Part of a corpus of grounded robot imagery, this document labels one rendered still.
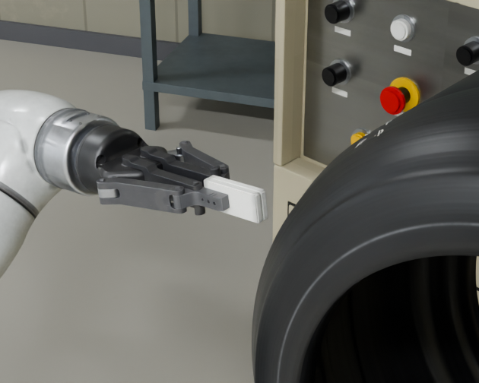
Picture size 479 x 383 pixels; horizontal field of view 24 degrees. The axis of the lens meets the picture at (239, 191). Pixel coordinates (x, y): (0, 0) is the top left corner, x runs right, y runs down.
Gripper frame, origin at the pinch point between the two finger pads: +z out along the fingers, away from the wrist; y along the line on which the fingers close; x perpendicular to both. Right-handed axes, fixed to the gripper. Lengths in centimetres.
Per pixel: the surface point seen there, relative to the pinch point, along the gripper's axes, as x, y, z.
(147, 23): 53, 168, -211
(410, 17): 0, 57, -21
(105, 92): 88, 178, -253
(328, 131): 20, 57, -38
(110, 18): 69, 206, -278
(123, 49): 82, 207, -274
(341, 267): -5.4, -12.8, 23.8
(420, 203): -11.7, -11.8, 30.2
